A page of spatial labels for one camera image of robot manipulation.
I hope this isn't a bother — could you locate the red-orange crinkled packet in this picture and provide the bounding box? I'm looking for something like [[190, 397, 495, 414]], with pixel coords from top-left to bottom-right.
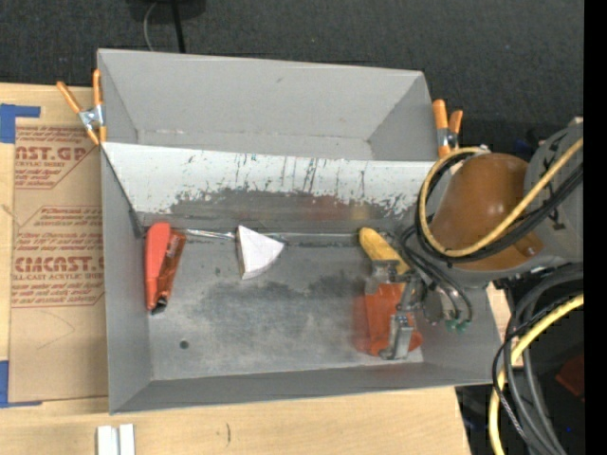
[[143, 221, 188, 316]]

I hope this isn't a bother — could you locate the brown cardboard board red print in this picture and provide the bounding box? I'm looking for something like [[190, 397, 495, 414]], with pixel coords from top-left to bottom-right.
[[0, 82, 111, 410]]

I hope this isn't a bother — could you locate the white wedge block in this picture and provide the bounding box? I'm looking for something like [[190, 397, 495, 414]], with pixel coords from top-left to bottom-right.
[[235, 225, 287, 282]]

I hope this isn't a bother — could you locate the orange flat bag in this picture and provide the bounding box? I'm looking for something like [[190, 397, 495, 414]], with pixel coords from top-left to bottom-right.
[[352, 281, 425, 358]]

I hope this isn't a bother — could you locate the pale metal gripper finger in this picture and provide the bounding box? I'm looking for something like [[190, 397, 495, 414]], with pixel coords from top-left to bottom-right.
[[367, 261, 413, 298], [379, 313, 417, 361]]

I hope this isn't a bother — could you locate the yellow banana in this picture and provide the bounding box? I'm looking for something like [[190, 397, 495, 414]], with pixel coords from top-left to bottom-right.
[[358, 227, 411, 277]]

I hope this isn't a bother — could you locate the grey metal bin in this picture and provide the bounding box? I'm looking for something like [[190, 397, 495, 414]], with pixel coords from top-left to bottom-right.
[[96, 48, 504, 415]]

